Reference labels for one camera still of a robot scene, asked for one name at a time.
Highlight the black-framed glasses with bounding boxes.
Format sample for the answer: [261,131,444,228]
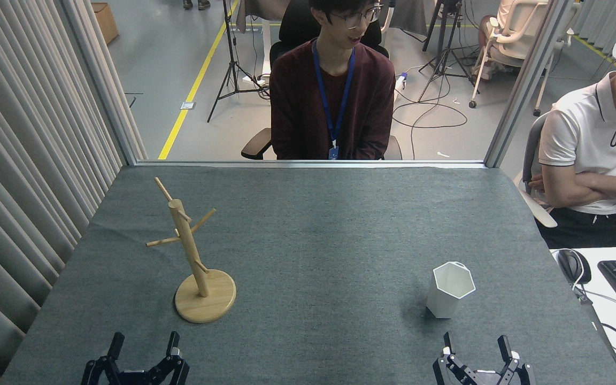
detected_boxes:
[330,5,383,29]

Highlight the silver frame post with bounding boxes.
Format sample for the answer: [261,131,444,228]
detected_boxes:
[59,0,138,165]
[484,0,581,168]

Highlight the blue lanyard with badge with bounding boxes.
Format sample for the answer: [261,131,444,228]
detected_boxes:
[312,38,356,160]

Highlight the black computer mouse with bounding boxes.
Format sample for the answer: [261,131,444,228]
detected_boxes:
[557,249,592,285]

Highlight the black tripod stand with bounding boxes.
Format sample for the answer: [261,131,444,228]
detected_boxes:
[207,0,271,123]
[418,0,480,102]

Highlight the black floor cable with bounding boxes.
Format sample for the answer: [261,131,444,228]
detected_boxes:
[392,64,469,145]

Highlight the grey table mat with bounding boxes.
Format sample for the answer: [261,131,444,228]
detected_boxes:
[1,165,616,385]

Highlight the cardboard box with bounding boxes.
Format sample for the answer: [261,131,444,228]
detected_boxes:
[91,3,119,45]

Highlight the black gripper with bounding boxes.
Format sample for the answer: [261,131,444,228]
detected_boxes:
[81,331,190,385]
[433,332,536,385]

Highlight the white hexagonal cup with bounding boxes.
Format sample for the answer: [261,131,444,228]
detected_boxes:
[426,261,476,319]

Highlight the grey and white chair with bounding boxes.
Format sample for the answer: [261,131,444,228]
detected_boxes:
[514,111,558,228]

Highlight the person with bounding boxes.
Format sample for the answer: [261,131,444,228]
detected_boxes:
[476,0,525,81]
[269,0,396,160]
[528,11,616,249]

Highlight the pale pleated curtain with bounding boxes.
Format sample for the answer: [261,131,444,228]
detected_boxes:
[0,0,148,385]

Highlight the black office chair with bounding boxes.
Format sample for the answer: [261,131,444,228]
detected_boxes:
[241,0,402,160]

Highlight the white office chair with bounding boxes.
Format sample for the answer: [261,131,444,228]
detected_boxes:
[468,0,576,116]

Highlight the wooden cup storage rack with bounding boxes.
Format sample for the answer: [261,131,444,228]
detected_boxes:
[146,177,237,324]

